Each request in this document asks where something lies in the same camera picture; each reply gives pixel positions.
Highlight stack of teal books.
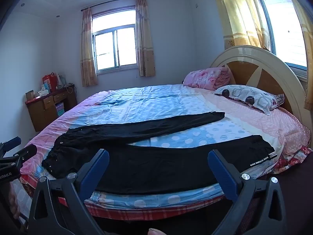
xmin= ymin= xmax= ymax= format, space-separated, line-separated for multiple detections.
xmin=55 ymin=102 xmax=65 ymax=118

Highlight black pants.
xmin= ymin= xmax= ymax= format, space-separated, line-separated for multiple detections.
xmin=41 ymin=112 xmax=278 ymax=195

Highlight blue pink dotted bedsheet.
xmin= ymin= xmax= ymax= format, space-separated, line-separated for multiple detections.
xmin=20 ymin=84 xmax=311 ymax=210

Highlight white framed sliding window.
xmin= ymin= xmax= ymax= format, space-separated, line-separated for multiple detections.
xmin=91 ymin=5 xmax=138 ymax=73

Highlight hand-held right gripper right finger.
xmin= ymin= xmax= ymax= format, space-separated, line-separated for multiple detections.
xmin=208 ymin=149 xmax=286 ymax=235

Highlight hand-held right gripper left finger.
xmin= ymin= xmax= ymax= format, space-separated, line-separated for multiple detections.
xmin=28 ymin=149 xmax=110 ymax=235

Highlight red gift box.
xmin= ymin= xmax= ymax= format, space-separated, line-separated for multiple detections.
xmin=42 ymin=73 xmax=58 ymax=91

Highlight pink folded quilt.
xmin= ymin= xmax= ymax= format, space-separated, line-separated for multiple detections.
xmin=183 ymin=67 xmax=233 ymax=90

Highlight black curtain rod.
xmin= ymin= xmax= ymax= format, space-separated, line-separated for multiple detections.
xmin=81 ymin=0 xmax=149 ymax=12

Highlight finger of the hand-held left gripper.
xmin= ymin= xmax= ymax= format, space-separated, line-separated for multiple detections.
xmin=0 ymin=137 xmax=22 ymax=155
xmin=0 ymin=144 xmax=38 ymax=168

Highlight grey patterned pillow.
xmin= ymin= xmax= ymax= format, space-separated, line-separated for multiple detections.
xmin=213 ymin=85 xmax=285 ymax=116

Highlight bed with round headboard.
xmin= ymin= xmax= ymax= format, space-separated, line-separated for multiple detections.
xmin=20 ymin=45 xmax=313 ymax=222

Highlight yellow patterned curtain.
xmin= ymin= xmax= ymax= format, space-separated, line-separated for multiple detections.
xmin=292 ymin=0 xmax=313 ymax=111
xmin=210 ymin=0 xmax=270 ymax=52

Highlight brown wooden desk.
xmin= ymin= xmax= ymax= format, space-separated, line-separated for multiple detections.
xmin=25 ymin=84 xmax=78 ymax=132

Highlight pink beige curtain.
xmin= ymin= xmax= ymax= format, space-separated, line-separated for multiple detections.
xmin=81 ymin=7 xmax=99 ymax=88
xmin=135 ymin=0 xmax=156 ymax=78

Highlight large bright window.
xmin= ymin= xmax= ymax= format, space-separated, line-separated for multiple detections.
xmin=253 ymin=0 xmax=309 ymax=72

